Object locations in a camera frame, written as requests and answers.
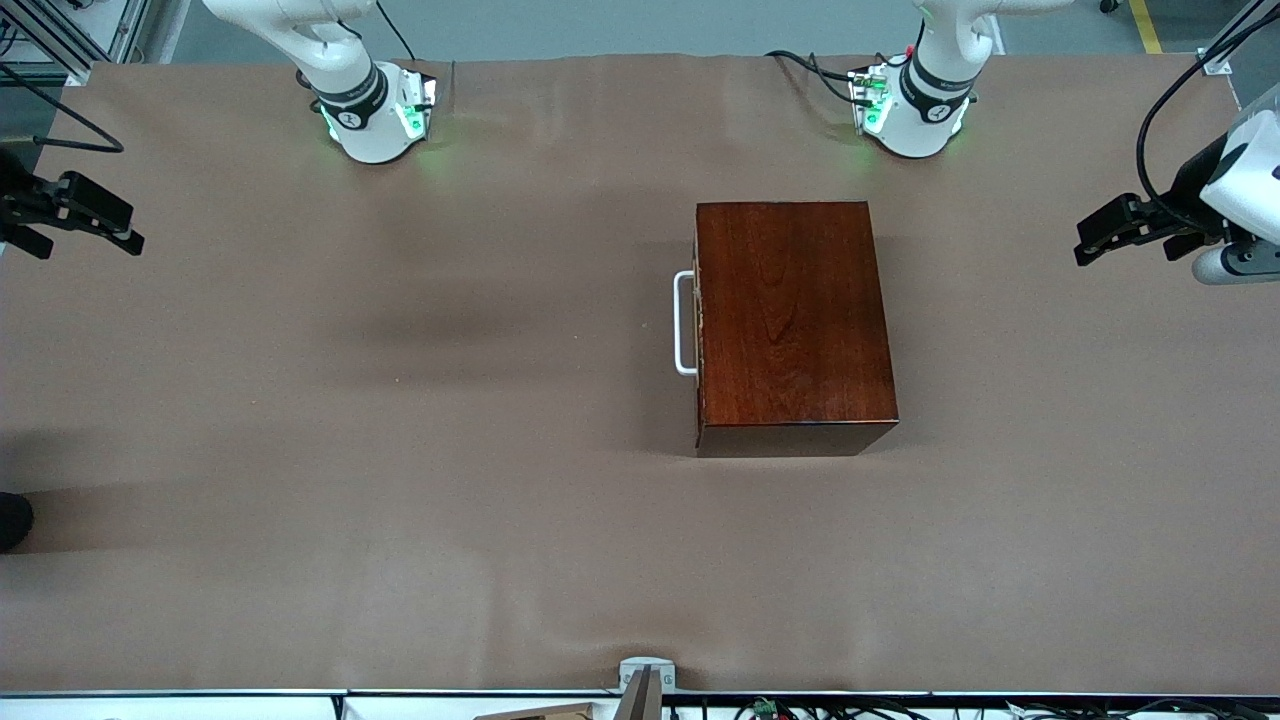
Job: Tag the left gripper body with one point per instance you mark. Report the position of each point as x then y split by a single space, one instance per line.
1191 183

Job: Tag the green connector plug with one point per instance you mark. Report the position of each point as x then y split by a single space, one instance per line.
765 709

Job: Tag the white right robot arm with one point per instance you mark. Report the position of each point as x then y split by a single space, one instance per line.
370 130

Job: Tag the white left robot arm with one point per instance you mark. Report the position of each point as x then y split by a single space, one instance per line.
920 120

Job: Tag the aluminium frame profile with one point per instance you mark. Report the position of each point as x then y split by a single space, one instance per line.
60 30
1240 40

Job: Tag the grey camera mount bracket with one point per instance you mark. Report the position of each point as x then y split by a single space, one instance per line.
645 680

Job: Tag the yellow floor tape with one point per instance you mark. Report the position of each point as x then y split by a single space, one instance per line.
1146 25

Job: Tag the black round knob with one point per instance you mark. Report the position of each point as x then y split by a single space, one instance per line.
12 522

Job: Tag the brown table cover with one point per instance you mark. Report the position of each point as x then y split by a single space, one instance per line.
400 500

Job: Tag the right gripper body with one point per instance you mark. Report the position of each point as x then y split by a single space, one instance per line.
14 201

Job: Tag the dark wooden drawer cabinet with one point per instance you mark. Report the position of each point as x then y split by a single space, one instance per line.
790 320

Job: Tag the wooden board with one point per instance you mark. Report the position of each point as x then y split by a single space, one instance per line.
550 713

